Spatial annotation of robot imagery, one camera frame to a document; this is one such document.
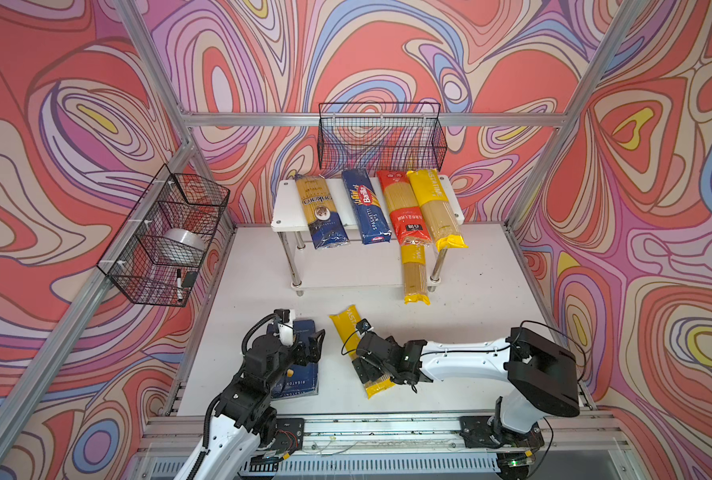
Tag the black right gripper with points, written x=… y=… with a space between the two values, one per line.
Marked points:
x=360 y=363

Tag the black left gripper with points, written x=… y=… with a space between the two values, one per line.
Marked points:
x=312 y=355

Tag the blue Barilla rigatoni box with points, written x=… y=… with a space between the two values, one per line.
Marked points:
x=300 y=380

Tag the yellow Pastatime spaghetti bag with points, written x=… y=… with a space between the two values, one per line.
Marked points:
x=436 y=209
x=347 y=324
x=414 y=274

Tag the blue Ankara spaghetti bag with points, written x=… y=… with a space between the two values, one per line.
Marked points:
x=322 y=217

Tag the red spaghetti bag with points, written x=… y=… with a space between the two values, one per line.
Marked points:
x=404 y=211

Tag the dark blue Barilla spaghetti box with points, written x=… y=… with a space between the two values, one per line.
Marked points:
x=371 y=221

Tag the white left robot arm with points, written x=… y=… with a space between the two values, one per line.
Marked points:
x=240 y=423

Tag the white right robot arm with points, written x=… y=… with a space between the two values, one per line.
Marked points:
x=543 y=375

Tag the white two-tier shelf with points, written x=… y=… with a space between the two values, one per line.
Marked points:
x=353 y=265

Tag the black marker pen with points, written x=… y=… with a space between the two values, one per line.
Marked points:
x=179 y=288

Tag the silver tape roll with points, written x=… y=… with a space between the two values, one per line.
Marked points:
x=186 y=238

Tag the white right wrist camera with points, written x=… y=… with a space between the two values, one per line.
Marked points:
x=363 y=326

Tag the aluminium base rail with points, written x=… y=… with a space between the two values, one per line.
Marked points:
x=441 y=445

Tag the black wire basket left wall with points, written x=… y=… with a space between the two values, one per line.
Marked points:
x=143 y=267

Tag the black wire basket wall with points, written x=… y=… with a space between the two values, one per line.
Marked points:
x=380 y=135
x=143 y=267

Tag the black wire basket back wall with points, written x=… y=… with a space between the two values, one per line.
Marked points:
x=380 y=135

